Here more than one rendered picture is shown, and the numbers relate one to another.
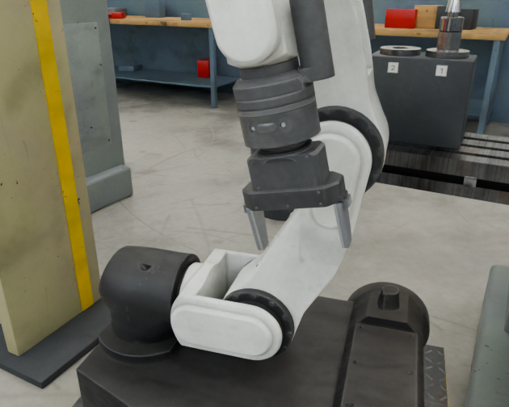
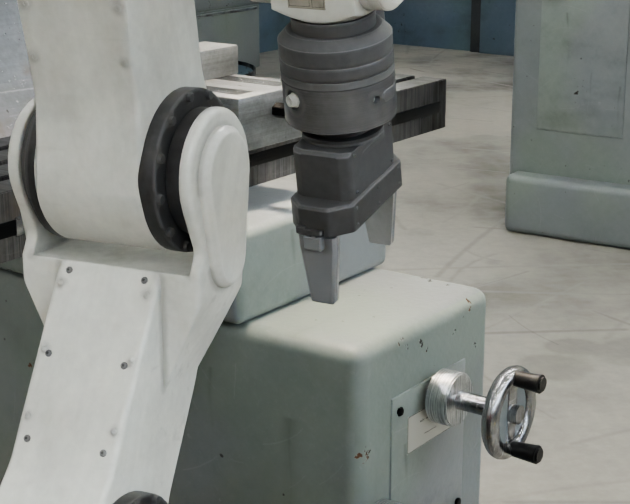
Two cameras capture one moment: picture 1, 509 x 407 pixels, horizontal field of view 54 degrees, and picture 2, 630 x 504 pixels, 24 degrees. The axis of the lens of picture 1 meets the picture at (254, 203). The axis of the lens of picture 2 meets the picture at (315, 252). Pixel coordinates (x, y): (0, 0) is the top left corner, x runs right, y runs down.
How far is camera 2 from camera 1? 1.17 m
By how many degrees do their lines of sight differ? 77
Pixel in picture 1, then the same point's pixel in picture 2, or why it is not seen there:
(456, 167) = (1, 208)
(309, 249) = (186, 351)
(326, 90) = (169, 67)
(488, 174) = not seen: hidden behind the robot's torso
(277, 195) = (372, 193)
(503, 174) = not seen: hidden behind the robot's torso
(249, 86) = (377, 40)
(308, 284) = (172, 430)
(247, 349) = not seen: outside the picture
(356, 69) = (191, 23)
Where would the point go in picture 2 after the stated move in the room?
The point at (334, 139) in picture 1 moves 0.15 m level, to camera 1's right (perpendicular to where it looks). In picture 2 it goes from (232, 132) to (261, 101)
